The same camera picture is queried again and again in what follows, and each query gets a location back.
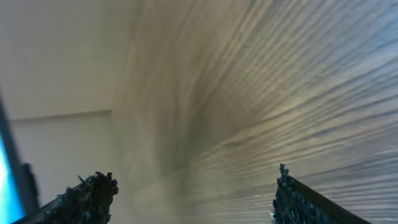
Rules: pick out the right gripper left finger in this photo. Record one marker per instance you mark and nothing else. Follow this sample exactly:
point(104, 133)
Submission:
point(87, 203)

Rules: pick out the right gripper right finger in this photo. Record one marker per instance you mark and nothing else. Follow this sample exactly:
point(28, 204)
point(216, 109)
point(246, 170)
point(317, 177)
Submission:
point(296, 203)

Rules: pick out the Samsung Galaxy smartphone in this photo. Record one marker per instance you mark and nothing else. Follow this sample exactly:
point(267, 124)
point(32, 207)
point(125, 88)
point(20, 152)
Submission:
point(19, 194)

